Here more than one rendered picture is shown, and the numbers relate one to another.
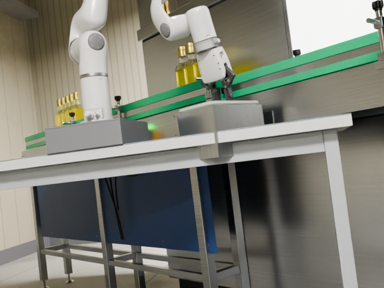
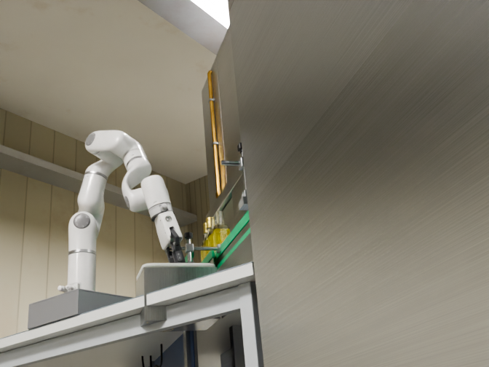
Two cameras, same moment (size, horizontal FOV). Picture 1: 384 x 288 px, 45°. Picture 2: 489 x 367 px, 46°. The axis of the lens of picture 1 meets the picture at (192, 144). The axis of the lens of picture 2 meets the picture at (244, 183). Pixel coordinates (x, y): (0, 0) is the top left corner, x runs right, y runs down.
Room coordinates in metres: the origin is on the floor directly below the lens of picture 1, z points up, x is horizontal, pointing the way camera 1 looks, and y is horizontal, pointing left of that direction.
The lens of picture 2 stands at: (-0.05, -0.96, 0.33)
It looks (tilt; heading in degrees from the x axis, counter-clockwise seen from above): 24 degrees up; 21
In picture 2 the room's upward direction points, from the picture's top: 6 degrees counter-clockwise
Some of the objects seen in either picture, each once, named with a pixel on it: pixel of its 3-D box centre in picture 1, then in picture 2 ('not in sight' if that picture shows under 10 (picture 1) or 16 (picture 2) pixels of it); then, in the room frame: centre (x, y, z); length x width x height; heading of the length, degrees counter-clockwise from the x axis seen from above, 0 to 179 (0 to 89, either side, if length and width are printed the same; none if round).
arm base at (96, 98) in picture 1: (95, 100); (78, 277); (1.54, 0.30, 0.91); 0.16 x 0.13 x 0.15; 176
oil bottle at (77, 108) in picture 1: (78, 116); not in sight; (2.70, 0.64, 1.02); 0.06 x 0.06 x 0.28; 41
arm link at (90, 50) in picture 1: (91, 55); (83, 235); (1.56, 0.31, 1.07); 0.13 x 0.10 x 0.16; 33
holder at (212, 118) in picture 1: (227, 120); (184, 287); (1.51, -0.12, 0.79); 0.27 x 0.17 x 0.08; 131
